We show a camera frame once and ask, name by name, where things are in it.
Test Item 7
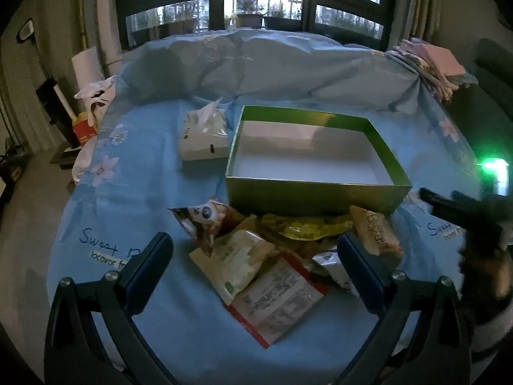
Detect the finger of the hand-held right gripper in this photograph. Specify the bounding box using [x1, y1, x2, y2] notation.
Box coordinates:
[419, 187, 462, 220]
[451, 191, 507, 232]

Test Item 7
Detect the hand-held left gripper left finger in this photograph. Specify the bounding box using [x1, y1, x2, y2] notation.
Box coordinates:
[44, 232, 177, 385]

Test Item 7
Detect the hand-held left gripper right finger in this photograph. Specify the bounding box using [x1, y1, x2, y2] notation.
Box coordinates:
[332, 233, 471, 385]

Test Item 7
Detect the silver white snack packet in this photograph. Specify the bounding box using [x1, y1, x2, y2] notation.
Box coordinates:
[313, 251, 361, 295]

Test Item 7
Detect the beige brown-print snack packet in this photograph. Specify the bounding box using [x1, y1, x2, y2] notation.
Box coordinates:
[349, 204, 403, 259]

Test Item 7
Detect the orange cartoon-eye snack packet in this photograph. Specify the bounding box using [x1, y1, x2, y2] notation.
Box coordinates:
[167, 197, 257, 258]

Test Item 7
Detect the cream green-label snack packet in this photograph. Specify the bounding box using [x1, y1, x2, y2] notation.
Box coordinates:
[188, 229, 277, 304]

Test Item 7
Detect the green cardboard box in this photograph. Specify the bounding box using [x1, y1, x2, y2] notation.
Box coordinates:
[225, 105, 413, 215]

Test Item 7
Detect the red-edged clear snack packet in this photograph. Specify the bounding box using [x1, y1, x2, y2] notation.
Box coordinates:
[223, 254, 329, 349]

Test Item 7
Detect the blue floral bedsheet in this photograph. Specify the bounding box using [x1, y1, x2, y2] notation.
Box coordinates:
[44, 96, 494, 385]

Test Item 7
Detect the dark green sofa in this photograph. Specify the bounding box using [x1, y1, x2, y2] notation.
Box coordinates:
[445, 38, 513, 193]

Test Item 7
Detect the white tissue pack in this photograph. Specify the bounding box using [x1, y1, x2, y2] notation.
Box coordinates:
[178, 97, 230, 162]

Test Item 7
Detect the stack of folded pink cloths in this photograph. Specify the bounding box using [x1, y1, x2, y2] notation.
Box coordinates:
[387, 37, 479, 103]

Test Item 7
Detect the red carton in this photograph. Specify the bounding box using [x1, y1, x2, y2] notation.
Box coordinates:
[72, 111, 99, 147]

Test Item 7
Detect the white plastic bag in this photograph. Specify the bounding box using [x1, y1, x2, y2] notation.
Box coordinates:
[74, 75, 119, 126]

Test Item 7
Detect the black cabinet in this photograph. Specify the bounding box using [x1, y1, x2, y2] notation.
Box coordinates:
[36, 77, 81, 149]

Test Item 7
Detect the beige curtain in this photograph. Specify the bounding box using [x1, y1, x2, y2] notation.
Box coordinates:
[395, 0, 442, 49]
[79, 0, 122, 62]

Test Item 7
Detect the white paper roll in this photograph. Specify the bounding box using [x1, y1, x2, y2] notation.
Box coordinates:
[71, 46, 107, 89]

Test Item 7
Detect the light blue duvet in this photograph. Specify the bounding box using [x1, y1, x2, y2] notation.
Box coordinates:
[102, 27, 422, 115]

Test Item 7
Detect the potted plant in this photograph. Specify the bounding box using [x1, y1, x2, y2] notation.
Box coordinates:
[265, 3, 299, 31]
[234, 0, 265, 30]

